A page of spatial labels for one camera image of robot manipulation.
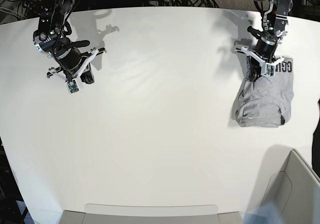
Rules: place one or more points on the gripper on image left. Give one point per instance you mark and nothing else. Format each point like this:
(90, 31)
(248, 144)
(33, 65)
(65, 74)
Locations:
(71, 58)

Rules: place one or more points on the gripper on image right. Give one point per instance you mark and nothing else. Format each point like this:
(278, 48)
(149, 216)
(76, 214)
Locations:
(265, 48)

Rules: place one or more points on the grey T-shirt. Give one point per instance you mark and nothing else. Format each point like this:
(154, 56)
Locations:
(267, 101)

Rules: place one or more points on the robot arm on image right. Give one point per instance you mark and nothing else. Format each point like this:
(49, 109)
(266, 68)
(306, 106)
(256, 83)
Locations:
(274, 20)

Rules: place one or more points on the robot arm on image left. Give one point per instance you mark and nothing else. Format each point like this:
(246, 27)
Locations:
(52, 37)

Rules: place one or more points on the grey bin at right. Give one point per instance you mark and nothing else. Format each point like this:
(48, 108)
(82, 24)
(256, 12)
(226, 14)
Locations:
(292, 195)

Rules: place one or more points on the grey tray at bottom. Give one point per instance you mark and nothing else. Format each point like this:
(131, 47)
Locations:
(111, 214)

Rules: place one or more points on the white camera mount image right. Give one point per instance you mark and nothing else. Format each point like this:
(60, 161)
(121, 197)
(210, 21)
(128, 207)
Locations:
(268, 68)

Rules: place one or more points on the white camera mount image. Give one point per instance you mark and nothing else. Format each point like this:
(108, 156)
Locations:
(74, 83)
(268, 68)

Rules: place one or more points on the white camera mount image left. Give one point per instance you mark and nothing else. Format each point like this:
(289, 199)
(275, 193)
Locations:
(74, 83)

